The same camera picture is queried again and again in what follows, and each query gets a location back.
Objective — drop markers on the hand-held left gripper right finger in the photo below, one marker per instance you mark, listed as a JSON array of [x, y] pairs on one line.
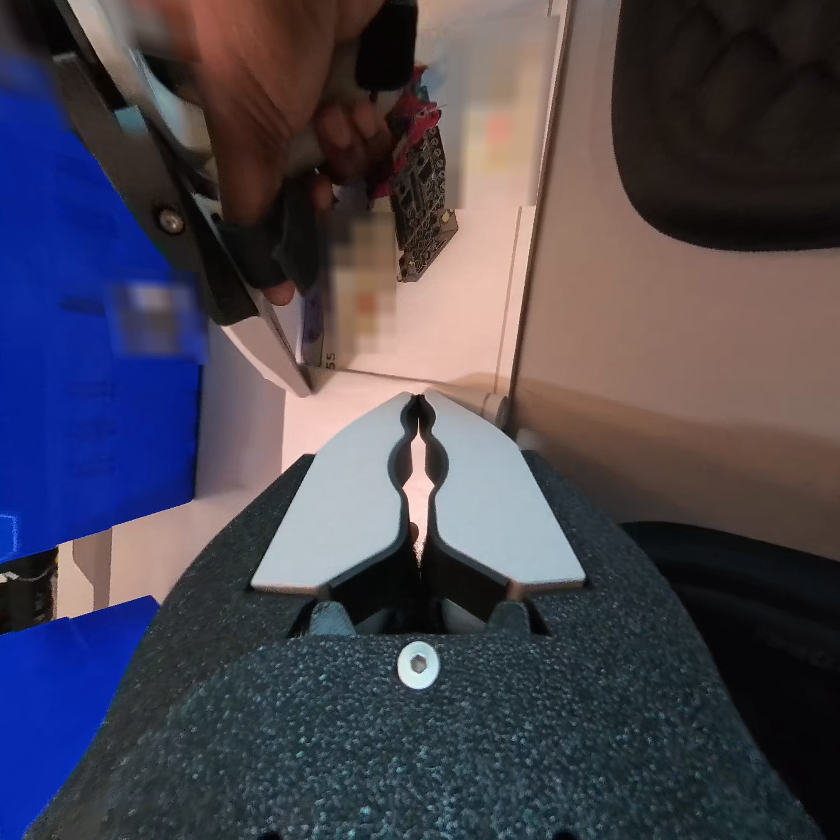
[[512, 525]]

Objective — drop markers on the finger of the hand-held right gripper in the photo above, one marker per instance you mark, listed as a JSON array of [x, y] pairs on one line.
[[275, 354]]

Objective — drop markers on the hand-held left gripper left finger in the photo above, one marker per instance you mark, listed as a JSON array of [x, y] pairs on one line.
[[328, 525]]

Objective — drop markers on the blue plastic bin with divider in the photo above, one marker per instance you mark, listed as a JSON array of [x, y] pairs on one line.
[[79, 426]]

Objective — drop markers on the person's right hand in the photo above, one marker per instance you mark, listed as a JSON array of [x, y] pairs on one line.
[[262, 79]]

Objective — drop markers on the white instruction booklet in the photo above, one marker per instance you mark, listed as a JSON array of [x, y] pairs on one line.
[[459, 295]]

